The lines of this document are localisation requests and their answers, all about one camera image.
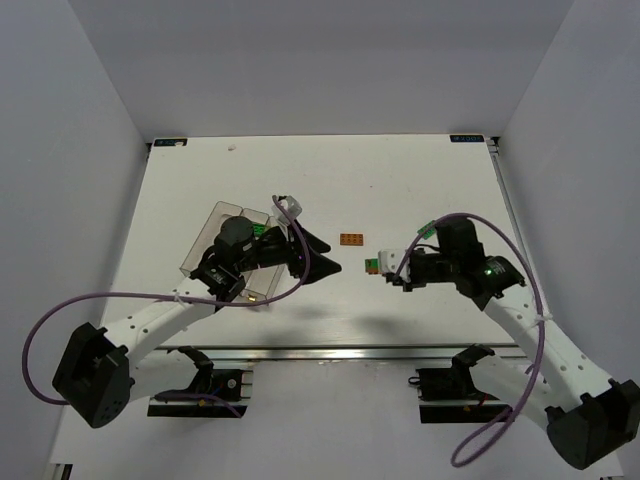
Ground aluminium table frame rail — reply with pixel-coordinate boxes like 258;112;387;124
487;135;569;361

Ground blue label left corner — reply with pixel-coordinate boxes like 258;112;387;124
153;138;188;148

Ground clear plastic container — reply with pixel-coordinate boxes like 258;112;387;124
180;201;243;277
239;208;285;304

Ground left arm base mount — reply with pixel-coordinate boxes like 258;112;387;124
147;367;253;419

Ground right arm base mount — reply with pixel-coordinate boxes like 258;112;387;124
408;368;507;424

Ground orange lego plate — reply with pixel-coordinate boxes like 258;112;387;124
339;233;364;247

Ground clear plastic container right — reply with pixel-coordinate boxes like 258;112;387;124
239;208;285;304

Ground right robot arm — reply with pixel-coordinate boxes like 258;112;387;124
378;213;639;470

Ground clear plastic container left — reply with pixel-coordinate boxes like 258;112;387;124
180;201;243;277

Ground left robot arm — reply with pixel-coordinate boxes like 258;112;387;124
53;216;342;428

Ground orange long lego brick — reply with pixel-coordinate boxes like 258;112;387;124
365;264;380;275

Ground dark green square lego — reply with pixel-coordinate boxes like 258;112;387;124
253;224;267;237

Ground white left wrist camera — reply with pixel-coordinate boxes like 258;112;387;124
272;195;303;219

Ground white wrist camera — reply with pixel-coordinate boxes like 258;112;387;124
272;195;303;219
377;249;410;282

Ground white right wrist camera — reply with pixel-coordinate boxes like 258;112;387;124
377;249;410;282

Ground blue label right corner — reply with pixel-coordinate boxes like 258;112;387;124
449;134;485;143

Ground blue label corner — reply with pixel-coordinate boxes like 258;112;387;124
153;138;188;148
449;134;485;143

